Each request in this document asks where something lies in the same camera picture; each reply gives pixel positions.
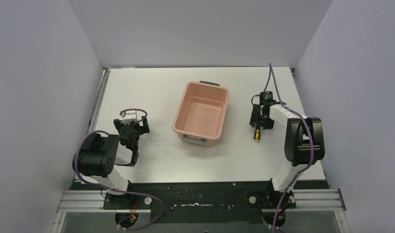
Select black yellow handled screwdriver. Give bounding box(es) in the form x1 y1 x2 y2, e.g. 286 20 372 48
254 127 261 142

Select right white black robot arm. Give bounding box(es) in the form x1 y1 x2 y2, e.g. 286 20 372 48
249 101 325 209

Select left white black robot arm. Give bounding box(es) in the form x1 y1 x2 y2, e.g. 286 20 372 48
72 116 150 209

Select pink plastic bin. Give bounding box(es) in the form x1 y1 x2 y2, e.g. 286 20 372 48
172 81 230 148

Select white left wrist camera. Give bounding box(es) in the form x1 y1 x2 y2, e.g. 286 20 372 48
120 110 138 124

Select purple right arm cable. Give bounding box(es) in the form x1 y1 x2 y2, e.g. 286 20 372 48
263 63 315 233

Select aluminium front rail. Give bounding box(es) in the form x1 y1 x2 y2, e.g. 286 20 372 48
57 189 346 213

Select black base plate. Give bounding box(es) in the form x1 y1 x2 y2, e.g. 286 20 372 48
70 180 330 226

